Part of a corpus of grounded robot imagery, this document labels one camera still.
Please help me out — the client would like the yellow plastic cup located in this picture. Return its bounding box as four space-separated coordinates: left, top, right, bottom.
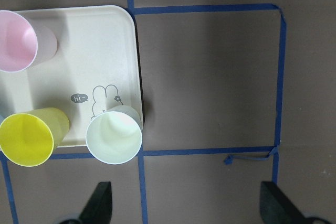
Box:
1 108 70 167

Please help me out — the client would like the cream plastic tray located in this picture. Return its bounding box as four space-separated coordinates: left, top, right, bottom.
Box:
1 5 142 147

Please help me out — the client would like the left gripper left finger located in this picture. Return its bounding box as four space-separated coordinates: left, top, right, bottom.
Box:
79 182 112 223

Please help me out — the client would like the pink plastic cup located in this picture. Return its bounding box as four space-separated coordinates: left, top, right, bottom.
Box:
1 10 58 73

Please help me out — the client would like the white plastic cup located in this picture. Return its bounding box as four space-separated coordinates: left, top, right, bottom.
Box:
86 105 143 165

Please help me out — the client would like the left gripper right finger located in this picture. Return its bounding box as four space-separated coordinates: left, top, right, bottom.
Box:
259 182 306 223

